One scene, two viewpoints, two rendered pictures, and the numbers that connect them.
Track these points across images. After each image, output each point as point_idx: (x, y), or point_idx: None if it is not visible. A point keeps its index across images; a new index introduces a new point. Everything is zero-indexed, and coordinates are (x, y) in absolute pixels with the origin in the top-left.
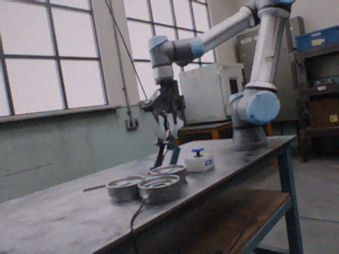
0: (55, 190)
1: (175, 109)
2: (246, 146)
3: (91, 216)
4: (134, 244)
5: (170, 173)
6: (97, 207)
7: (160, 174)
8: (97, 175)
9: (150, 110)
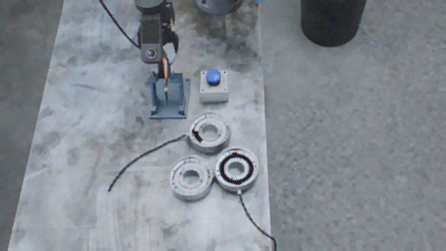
0: (47, 201)
1: (177, 37)
2: (226, 9)
3: (202, 235)
4: (275, 244)
5: (225, 140)
6: (185, 218)
7: (215, 145)
8: (53, 134)
9: (159, 63)
